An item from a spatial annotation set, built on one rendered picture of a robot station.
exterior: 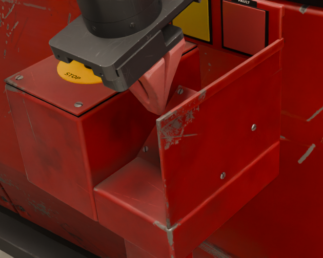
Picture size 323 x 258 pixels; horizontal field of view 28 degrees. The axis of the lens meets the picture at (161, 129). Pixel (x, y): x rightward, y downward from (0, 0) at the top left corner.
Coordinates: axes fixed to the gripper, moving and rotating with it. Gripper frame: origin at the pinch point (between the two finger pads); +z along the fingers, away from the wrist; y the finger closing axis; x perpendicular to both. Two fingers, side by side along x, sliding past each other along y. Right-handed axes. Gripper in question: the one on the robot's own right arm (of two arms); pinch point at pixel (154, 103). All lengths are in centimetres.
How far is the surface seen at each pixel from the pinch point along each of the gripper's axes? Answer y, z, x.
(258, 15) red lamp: 11.3, -2.0, -2.9
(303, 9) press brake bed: 24.6, 8.0, 1.9
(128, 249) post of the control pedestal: -4.6, 20.4, 6.3
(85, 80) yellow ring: -0.5, 0.0, 7.9
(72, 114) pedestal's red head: -4.5, -0.4, 5.2
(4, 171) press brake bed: 7, 55, 66
